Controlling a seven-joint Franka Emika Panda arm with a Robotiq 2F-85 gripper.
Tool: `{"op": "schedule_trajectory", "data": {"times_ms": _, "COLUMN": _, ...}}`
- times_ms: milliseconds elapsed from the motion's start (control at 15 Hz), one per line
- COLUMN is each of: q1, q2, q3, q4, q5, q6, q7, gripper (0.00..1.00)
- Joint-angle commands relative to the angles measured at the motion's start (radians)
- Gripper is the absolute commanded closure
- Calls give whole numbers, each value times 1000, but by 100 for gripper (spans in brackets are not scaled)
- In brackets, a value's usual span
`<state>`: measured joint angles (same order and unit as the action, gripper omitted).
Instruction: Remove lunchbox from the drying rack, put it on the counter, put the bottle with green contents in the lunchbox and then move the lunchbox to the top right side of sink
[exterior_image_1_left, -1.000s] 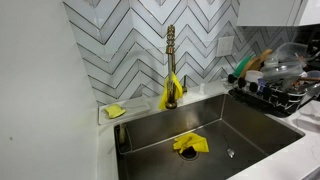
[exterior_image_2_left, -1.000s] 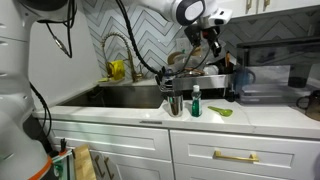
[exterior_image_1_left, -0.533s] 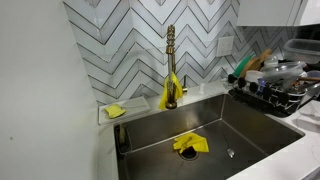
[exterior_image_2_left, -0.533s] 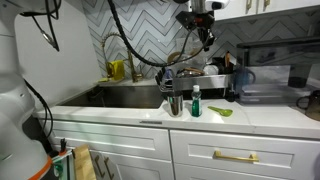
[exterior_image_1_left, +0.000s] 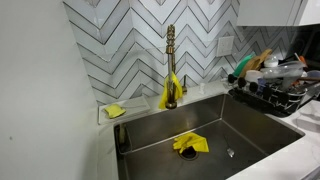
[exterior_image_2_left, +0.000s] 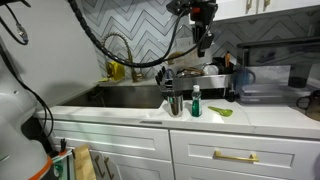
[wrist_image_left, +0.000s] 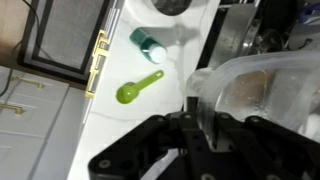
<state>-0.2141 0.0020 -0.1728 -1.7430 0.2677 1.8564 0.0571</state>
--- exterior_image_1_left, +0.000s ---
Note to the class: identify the white bowl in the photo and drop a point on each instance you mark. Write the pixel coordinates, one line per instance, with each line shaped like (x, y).
(253, 76)

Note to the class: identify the black countertop appliance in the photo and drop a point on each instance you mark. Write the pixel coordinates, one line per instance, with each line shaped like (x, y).
(310, 43)

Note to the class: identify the small metal sink stopper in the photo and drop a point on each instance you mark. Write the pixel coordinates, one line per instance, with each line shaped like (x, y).
(230, 152)

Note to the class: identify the gold spring kitchen faucet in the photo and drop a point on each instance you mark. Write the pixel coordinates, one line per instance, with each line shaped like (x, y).
(170, 60)

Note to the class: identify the gold soap dispenser pump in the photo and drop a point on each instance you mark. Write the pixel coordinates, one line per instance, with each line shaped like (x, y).
(184, 87)

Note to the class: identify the black sink drain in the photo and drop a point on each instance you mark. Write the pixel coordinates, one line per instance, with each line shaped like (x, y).
(189, 154)

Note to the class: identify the round wooden board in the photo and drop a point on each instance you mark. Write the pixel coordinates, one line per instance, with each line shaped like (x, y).
(251, 64)

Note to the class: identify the white upper cabinet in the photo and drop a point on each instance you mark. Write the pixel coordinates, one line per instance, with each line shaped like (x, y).
(266, 11)

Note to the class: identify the orange utensil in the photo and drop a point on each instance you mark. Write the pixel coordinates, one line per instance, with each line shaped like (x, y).
(302, 60)

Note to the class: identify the stainless steel sink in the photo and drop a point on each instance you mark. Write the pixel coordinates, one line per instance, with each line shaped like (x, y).
(200, 116)

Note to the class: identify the yellow sponge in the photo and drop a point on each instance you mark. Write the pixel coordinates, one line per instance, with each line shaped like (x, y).
(115, 111)

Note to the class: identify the white wall outlet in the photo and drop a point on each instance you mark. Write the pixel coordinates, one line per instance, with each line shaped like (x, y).
(225, 46)

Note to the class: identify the small olive dish brush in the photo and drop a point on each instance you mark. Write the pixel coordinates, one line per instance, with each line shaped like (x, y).
(122, 133)

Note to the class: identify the black steel drying rack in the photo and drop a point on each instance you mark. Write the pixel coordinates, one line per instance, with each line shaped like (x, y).
(266, 105)

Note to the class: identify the white sponge tray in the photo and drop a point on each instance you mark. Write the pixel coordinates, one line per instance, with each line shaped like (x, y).
(136, 105)

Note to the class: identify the teal cutting board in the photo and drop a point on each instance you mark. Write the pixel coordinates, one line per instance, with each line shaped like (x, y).
(241, 66)

